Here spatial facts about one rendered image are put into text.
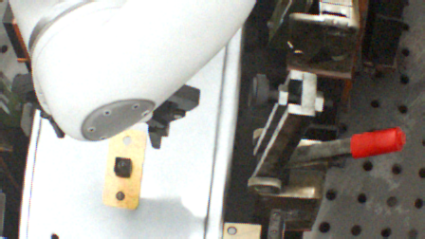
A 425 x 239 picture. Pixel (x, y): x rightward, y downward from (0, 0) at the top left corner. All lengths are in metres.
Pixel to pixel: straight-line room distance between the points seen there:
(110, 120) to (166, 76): 0.04
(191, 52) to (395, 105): 0.80
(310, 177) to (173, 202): 0.14
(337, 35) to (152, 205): 0.25
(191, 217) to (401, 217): 0.42
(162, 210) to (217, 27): 0.41
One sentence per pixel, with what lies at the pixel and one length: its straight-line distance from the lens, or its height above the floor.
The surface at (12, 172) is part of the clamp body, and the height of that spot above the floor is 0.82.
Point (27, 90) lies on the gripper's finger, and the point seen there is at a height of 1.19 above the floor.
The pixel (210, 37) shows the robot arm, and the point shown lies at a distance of 0.45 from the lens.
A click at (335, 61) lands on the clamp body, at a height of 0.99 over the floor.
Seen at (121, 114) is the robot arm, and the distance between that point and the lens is 0.47.
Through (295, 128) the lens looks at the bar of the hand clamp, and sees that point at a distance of 0.67.
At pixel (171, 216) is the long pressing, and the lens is 0.84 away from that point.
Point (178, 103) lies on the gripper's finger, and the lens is 0.68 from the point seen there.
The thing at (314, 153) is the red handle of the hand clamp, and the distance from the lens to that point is 0.76.
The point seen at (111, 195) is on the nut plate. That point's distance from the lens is 0.85.
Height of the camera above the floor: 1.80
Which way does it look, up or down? 67 degrees down
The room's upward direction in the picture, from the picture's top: 5 degrees counter-clockwise
